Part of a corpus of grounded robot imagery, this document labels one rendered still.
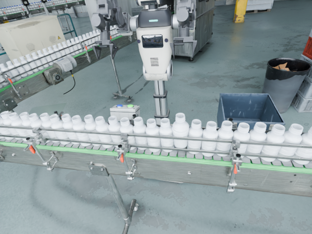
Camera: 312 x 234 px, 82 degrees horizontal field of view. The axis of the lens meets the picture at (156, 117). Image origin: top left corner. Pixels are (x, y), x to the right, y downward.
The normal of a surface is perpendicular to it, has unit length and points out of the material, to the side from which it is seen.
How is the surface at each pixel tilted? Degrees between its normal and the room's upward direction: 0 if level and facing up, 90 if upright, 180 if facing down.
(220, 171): 90
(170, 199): 0
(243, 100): 90
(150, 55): 90
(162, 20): 90
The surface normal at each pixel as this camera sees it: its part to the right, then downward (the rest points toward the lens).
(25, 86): 0.87, 0.23
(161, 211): -0.10, -0.79
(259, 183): -0.18, 0.62
